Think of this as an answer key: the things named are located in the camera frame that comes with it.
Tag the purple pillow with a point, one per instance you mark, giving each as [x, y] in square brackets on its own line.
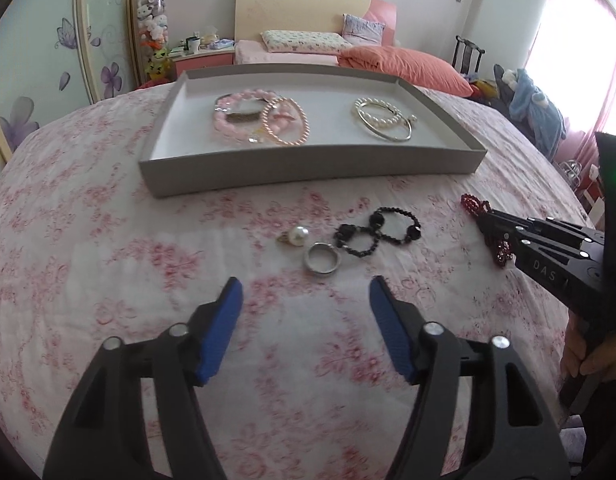
[363, 27]

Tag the pink curtain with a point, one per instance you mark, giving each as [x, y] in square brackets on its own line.
[610, 110]

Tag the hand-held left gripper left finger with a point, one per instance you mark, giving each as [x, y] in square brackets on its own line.
[220, 332]

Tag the silver cuff bangle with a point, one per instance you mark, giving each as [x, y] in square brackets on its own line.
[242, 119]

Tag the beige pink headboard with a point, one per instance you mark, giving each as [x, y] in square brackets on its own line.
[288, 10]

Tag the orange pillow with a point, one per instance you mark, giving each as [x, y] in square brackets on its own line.
[413, 65]

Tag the grey cardboard tray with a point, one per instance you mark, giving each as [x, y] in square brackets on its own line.
[328, 125]

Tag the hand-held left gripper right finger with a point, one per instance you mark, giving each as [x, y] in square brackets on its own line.
[390, 332]

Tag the patterned cream pillow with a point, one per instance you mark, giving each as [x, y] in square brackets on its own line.
[303, 41]

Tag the pile of colourful clothes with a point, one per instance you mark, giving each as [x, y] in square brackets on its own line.
[485, 87]

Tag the grey office chair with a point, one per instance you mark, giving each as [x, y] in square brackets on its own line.
[499, 80]

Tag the person's right forearm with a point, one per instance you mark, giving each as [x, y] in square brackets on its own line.
[610, 425]

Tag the thin silver bangle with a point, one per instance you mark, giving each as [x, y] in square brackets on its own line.
[388, 136]

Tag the wardrobe with flower doors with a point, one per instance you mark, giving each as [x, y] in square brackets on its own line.
[47, 35]

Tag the white storage rack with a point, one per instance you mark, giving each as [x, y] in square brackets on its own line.
[593, 207]

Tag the clear tube of plush toys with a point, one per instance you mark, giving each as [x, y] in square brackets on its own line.
[155, 20]

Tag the blue plush robe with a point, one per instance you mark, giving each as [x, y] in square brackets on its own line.
[538, 110]

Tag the person's right hand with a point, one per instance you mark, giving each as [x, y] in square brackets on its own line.
[575, 360]

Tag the bed with pink sheet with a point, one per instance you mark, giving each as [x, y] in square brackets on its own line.
[253, 52]

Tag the pearl earring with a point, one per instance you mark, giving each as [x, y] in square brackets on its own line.
[300, 235]

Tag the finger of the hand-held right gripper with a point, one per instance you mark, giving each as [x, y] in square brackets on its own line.
[543, 265]
[538, 227]

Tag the pink white nightstand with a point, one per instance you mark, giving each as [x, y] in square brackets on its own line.
[202, 62]

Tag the pink floral tablecloth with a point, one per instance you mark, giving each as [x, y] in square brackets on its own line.
[137, 260]

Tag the black wooden chair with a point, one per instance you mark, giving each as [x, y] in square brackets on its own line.
[468, 55]

